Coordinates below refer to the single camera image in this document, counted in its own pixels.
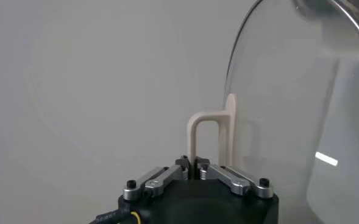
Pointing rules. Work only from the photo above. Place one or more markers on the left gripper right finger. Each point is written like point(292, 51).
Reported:
point(237, 182)

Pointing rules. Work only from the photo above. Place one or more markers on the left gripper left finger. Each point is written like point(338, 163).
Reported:
point(154, 182)

